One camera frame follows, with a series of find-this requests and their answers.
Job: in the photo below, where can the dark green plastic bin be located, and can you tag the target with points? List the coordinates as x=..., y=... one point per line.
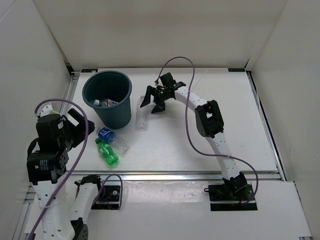
x=108, y=94

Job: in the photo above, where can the green soda bottle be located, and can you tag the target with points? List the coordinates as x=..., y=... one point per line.
x=106, y=152

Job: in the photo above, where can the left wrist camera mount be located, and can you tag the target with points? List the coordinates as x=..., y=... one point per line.
x=47, y=109

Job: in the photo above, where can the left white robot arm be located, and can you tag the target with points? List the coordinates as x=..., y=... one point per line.
x=47, y=158

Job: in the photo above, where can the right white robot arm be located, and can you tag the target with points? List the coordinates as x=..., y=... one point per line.
x=209, y=124

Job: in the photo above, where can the clear unlabelled plastic bottle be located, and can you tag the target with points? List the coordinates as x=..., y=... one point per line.
x=141, y=121

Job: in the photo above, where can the blue label water bottle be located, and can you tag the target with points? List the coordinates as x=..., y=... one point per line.
x=117, y=143

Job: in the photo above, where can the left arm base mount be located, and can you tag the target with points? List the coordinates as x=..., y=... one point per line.
x=110, y=198

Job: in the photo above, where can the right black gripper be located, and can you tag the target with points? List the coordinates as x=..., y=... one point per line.
x=160, y=107

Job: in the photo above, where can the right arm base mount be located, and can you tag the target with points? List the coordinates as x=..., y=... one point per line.
x=222, y=201

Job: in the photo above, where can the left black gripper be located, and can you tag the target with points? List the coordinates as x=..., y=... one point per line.
x=80, y=129

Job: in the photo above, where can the clear labelled square bottle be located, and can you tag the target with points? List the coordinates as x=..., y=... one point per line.
x=104, y=102

